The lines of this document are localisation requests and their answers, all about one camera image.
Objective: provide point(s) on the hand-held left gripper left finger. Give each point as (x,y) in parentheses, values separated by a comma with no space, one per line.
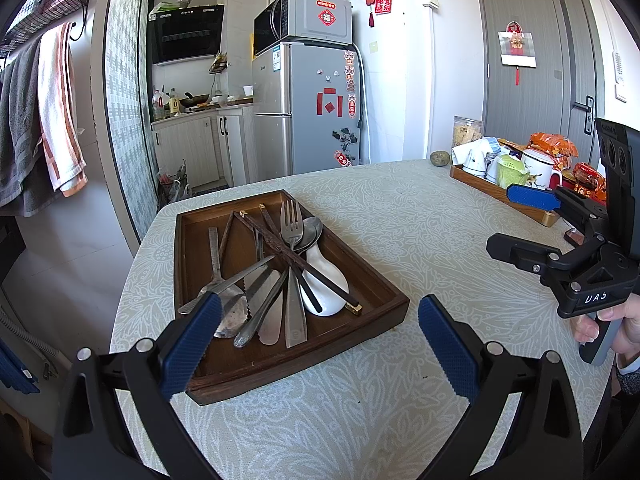
(192,345)

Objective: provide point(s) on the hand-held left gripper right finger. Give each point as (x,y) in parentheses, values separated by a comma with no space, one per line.
(450,350)

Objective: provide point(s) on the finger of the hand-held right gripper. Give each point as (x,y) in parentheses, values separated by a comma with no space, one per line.
(520,252)
(530,196)

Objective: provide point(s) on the serrated metal cake server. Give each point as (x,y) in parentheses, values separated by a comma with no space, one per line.
(232,315)

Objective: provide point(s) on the dark brown wooden tray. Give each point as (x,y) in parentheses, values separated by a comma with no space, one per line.
(370,290)

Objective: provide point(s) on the metal fork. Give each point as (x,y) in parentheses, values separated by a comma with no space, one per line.
(295,310)

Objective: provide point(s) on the dark gold-tipped chopstick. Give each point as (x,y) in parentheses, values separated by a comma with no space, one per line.
(310,292)
(260,228)

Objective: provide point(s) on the white ceramic spoon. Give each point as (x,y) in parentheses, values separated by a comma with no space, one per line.
(316,257)

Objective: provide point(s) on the person's right forearm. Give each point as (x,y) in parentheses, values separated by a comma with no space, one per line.
(629,375)

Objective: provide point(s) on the person's right hand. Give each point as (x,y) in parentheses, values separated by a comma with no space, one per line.
(627,325)

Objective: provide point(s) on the white lidded enamel mug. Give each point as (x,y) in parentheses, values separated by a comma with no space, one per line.
(540,167)

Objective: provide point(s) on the green cup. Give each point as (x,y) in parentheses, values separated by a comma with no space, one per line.
(511,172)

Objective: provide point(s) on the light wooden cup tray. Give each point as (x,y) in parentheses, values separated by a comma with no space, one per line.
(480,185)

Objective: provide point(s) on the small brown box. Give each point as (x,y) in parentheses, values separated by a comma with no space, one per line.
(575,237)

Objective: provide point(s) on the orange snack bag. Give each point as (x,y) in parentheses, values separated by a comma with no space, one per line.
(555,147)

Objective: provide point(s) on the white paper packet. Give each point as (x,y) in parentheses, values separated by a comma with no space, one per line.
(495,147)

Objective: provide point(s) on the red snack packet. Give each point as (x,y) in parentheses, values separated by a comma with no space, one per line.
(590,180)

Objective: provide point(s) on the white cup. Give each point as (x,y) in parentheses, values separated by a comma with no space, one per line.
(474,162)

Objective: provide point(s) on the pale green patterned tablecloth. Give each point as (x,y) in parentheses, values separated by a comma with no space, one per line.
(450,240)

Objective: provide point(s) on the grey door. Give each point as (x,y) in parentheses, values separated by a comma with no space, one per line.
(545,110)

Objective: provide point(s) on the clear snack jar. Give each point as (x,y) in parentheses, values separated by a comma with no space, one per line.
(467,135)

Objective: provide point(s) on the round grey-green stone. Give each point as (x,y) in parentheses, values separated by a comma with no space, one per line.
(440,158)

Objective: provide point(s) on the bundle of plastic bags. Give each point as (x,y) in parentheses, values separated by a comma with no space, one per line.
(175,185)

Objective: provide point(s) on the blue cloth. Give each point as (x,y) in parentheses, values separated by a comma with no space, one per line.
(17,367)

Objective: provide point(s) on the white kitchen cabinet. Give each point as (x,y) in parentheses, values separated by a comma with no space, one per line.
(200,150)

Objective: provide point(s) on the silver refrigerator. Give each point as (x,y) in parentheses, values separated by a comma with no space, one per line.
(310,150)

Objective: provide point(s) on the clear plastic bottle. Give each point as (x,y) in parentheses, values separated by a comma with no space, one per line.
(159,106)

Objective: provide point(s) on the yellow oil bottle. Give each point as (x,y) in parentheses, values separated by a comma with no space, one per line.
(174,102)

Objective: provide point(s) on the patterned glass sliding door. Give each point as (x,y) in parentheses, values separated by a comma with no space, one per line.
(130,110)

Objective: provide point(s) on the black wok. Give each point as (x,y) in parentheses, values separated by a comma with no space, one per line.
(195,99)

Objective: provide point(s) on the pink striped towel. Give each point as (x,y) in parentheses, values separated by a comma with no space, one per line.
(60,110)

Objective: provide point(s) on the silver microwave oven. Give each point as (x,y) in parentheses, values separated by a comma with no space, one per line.
(305,22)

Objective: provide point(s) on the black range hood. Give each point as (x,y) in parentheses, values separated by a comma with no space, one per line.
(187,35)

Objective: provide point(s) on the white and red wall calendar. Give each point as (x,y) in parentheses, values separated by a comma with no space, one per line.
(517,50)

